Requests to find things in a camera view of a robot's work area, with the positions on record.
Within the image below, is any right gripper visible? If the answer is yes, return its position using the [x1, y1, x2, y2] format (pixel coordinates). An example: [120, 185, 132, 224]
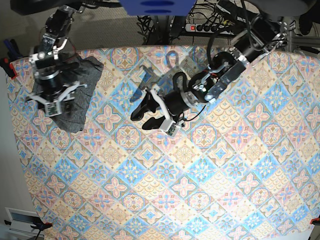
[26, 50, 88, 117]

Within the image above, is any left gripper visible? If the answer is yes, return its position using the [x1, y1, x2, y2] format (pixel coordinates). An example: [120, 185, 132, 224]
[130, 72, 221, 136]

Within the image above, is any grey t-shirt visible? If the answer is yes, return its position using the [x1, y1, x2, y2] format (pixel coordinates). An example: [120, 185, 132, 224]
[49, 54, 104, 133]

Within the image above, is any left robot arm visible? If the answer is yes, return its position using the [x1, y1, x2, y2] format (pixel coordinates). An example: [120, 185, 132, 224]
[130, 0, 315, 137]

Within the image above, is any red clamp bottom left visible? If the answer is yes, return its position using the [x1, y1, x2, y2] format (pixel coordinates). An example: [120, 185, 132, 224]
[30, 222, 53, 232]

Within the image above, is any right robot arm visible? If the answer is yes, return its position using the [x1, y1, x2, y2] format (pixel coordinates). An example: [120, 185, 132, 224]
[25, 5, 88, 117]

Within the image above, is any red black clamp left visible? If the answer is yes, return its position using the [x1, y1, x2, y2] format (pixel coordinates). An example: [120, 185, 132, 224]
[0, 39, 21, 79]

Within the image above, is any red clamp bottom right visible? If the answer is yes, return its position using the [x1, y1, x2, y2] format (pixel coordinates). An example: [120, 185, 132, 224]
[310, 216, 320, 226]

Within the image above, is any power strip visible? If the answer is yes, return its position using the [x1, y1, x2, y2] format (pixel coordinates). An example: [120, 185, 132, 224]
[184, 23, 226, 34]

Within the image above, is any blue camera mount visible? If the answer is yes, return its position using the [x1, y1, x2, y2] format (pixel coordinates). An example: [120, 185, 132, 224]
[119, 0, 196, 16]

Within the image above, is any patterned tablecloth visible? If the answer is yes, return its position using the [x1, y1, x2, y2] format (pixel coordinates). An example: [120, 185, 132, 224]
[7, 46, 320, 240]

